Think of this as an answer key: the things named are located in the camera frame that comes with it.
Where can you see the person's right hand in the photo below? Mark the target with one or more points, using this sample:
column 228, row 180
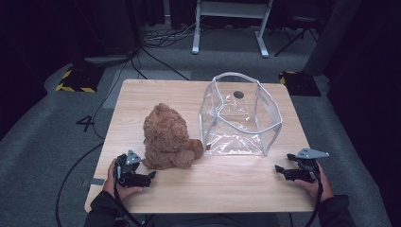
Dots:
column 318, row 189

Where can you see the clear plastic bag white trim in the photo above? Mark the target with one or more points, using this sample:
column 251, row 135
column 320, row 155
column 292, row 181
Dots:
column 239, row 116

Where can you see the person's left hand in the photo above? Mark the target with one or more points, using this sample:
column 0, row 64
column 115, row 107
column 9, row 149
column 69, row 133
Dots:
column 110, row 186

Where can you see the white metal desk frame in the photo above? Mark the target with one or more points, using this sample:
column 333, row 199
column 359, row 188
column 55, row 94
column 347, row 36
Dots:
column 231, row 11

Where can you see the black yellow striped base plate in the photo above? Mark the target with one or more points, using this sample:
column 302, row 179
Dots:
column 299, row 82
column 80, row 80

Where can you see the person's dark clothed torso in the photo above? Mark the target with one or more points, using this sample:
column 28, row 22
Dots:
column 214, row 220

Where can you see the grey leaning panel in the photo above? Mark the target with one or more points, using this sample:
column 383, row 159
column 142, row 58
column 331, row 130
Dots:
column 331, row 34

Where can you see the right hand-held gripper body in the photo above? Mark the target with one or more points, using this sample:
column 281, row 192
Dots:
column 307, row 167

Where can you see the brown teddy bear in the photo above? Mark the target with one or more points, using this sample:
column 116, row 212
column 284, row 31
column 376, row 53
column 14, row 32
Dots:
column 168, row 138

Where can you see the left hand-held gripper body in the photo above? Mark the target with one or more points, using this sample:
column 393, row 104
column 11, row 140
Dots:
column 127, row 168

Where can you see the black round table grommet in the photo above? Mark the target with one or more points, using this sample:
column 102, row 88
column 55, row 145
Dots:
column 238, row 94

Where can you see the black tripod stand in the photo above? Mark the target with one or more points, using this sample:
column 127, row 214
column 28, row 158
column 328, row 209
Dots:
column 294, row 34

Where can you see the grey tape piece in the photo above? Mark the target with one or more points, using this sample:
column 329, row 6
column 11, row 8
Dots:
column 96, row 181

